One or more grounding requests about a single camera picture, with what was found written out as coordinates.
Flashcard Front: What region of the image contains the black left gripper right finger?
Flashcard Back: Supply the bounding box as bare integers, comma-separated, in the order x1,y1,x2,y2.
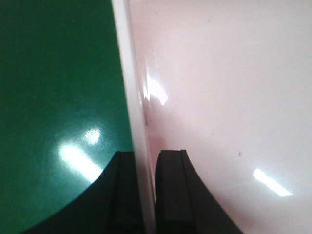
155,150,241,234

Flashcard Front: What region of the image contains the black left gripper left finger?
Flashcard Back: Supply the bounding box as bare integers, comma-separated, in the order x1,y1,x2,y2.
25,152,144,234

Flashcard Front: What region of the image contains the pink plastic bin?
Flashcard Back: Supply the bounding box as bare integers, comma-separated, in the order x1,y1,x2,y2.
112,0,312,234

